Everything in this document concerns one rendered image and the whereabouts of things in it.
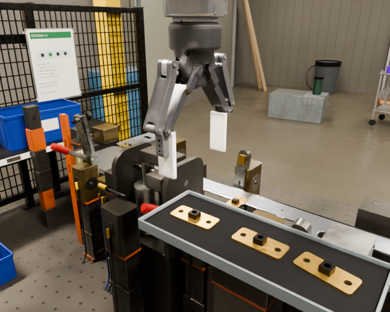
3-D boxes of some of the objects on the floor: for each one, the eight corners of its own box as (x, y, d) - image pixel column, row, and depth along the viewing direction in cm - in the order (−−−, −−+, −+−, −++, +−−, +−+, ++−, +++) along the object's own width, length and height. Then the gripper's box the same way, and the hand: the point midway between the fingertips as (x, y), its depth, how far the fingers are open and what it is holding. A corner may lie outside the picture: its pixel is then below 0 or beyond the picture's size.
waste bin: (338, 91, 772) (343, 60, 747) (335, 96, 726) (340, 63, 701) (313, 89, 795) (317, 59, 770) (309, 93, 750) (313, 62, 724)
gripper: (153, 19, 36) (161, 199, 44) (259, 20, 54) (251, 145, 62) (106, 20, 40) (121, 183, 48) (220, 20, 58) (216, 138, 66)
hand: (195, 156), depth 55 cm, fingers open, 13 cm apart
